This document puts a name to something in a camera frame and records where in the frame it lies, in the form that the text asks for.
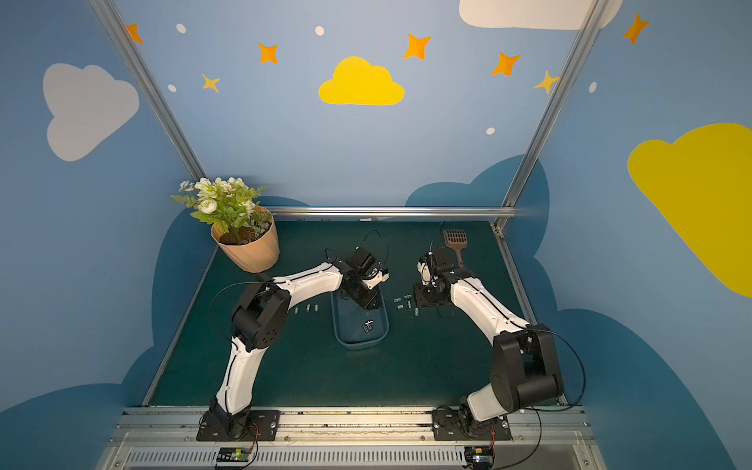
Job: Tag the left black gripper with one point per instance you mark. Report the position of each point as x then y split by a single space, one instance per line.
364 294

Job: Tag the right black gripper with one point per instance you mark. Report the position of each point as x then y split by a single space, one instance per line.
429 295

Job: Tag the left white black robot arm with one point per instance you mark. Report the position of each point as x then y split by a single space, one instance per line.
259 320

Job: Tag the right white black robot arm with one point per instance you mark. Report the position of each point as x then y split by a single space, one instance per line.
525 366

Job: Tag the translucent blue storage box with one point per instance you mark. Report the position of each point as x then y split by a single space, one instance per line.
356 328

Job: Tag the brown slotted scoop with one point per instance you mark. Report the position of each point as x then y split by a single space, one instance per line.
456 240

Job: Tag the terracotta flower pot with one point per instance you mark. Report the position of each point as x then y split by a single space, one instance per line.
257 256

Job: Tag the artificial white flower plant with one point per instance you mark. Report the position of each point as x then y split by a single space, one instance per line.
229 205

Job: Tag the right small circuit board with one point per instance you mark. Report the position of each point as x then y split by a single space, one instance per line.
478 458

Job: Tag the small circuit board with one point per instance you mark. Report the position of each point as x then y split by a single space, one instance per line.
234 456
478 458

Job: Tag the left small circuit board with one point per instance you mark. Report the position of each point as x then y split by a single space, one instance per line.
234 456

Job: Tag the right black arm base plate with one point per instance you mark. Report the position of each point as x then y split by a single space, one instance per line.
450 424

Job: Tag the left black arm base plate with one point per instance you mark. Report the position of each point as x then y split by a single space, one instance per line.
247 426

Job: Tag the aluminium front rail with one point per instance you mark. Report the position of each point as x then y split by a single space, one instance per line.
351 438

